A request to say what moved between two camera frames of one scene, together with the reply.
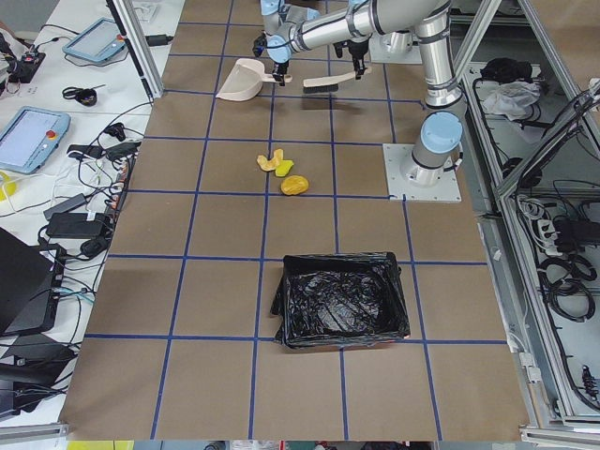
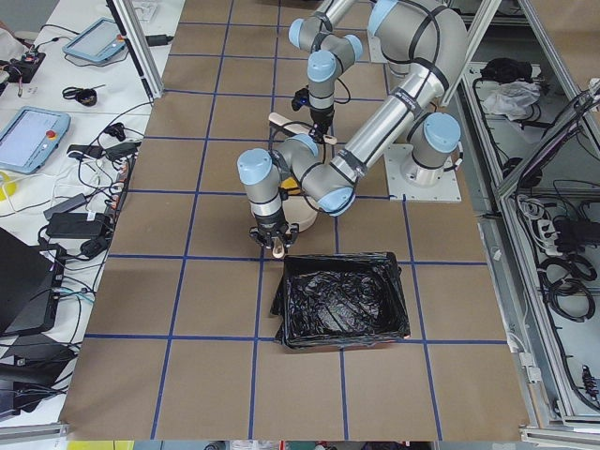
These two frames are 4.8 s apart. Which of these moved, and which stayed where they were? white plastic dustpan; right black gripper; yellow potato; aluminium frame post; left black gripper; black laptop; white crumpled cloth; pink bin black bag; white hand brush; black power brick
Moved: left black gripper; white plastic dustpan; right black gripper; white hand brush
Stayed: black laptop; aluminium frame post; yellow potato; pink bin black bag; white crumpled cloth; black power brick
